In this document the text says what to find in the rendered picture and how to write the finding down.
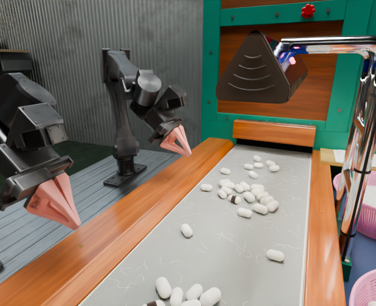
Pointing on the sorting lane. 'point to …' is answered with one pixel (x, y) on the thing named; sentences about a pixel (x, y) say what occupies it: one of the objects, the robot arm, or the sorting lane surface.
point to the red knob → (308, 11)
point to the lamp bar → (262, 72)
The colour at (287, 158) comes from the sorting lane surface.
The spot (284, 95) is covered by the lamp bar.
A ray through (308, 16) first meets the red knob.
